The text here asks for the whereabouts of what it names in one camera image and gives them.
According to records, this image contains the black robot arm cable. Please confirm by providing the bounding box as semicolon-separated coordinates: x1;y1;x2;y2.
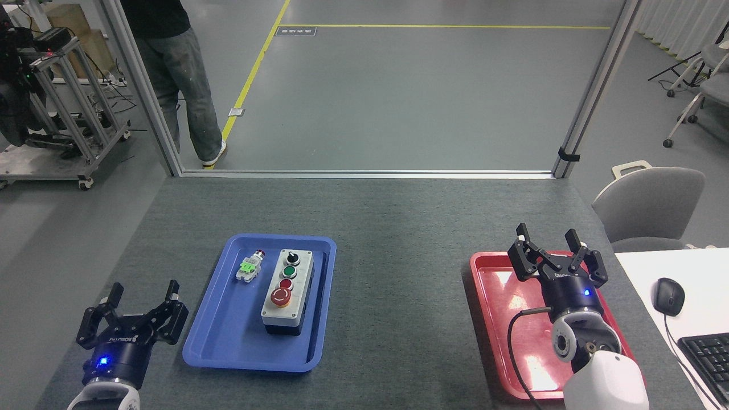
506;307;554;410

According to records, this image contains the brown cardboard box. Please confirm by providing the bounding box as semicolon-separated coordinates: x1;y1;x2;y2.
44;3;116;80

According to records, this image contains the person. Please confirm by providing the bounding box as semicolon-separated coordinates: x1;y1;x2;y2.
120;0;228;168

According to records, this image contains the small white green push switch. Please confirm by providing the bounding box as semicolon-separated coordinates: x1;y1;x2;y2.
235;249;268;284

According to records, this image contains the black keyboard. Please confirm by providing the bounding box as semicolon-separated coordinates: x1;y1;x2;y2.
676;333;729;408

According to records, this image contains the silver table edge rail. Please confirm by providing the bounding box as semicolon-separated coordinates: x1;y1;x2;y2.
181;169;556;181

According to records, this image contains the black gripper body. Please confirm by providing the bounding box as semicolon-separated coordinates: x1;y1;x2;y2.
540;266;605;323
81;331;153;391

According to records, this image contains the grey control box with buttons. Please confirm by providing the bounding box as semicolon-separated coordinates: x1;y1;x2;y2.
260;248;316;337

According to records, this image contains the white desk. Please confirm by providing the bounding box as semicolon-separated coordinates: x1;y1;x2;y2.
613;247;729;410

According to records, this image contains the black computer mouse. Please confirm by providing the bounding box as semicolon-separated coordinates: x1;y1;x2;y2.
652;277;686;318

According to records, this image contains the aluminium frame cart on wheels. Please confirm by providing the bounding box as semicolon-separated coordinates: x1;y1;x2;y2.
0;27;133;191

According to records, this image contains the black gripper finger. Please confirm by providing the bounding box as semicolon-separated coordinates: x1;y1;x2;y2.
507;223;554;282
76;282;124;350
561;228;609;289
137;279;189;347

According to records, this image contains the white curtain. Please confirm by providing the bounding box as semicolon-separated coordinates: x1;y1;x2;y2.
634;0;729;64

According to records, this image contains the silver frame post with clip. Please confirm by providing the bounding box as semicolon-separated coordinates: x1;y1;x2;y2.
551;0;644;179

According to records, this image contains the red plastic tray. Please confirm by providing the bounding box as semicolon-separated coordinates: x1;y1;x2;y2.
469;251;648;401

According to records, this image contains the grey shell chair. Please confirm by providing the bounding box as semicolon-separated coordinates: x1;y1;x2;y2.
591;160;707;253

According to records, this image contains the black mouse cable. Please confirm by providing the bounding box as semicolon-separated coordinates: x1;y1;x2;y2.
663;313;725;410

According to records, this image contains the blue plastic tray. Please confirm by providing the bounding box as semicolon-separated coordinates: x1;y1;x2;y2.
182;233;338;374

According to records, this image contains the grey office chair on wheels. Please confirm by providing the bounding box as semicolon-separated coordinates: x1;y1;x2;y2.
662;71;729;149
648;23;729;98

